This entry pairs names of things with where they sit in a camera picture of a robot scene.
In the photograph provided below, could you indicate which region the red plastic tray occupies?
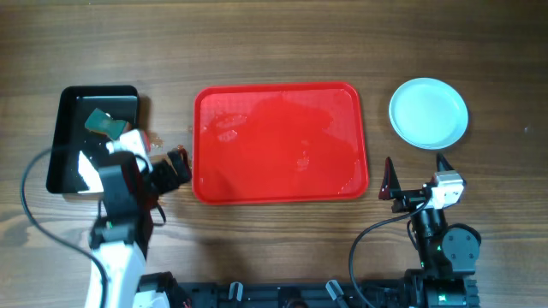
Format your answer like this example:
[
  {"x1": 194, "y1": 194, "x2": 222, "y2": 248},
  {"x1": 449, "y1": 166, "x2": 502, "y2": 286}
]
[{"x1": 192, "y1": 81, "x2": 370, "y2": 205}]

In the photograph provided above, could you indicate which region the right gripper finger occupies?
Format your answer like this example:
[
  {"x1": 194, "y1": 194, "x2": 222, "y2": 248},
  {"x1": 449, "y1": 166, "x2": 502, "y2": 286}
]
[
  {"x1": 378, "y1": 157, "x2": 402, "y2": 200},
  {"x1": 436, "y1": 152, "x2": 454, "y2": 172}
]

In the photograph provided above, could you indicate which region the white plate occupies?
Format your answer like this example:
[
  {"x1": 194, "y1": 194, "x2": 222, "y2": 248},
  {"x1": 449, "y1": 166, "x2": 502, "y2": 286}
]
[{"x1": 388, "y1": 78, "x2": 469, "y2": 150}]

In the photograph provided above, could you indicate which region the black rectangular water tub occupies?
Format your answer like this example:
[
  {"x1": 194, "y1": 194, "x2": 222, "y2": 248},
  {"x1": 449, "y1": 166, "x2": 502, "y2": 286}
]
[{"x1": 46, "y1": 86, "x2": 140, "y2": 194}]

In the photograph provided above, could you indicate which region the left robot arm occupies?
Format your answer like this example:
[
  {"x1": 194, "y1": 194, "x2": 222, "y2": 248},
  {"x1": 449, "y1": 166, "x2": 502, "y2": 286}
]
[{"x1": 85, "y1": 148, "x2": 192, "y2": 307}]

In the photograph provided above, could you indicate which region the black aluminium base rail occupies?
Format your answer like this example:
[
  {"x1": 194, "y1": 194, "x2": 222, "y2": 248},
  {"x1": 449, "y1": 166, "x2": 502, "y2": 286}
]
[{"x1": 140, "y1": 280, "x2": 480, "y2": 308}]

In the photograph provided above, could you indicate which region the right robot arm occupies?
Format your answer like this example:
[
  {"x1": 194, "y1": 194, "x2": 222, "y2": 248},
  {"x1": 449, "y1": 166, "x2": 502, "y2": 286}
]
[{"x1": 363, "y1": 154, "x2": 481, "y2": 308}]

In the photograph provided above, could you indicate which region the green and yellow sponge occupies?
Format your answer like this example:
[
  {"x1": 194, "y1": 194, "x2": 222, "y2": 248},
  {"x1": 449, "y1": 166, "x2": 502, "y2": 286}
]
[{"x1": 85, "y1": 108, "x2": 130, "y2": 140}]

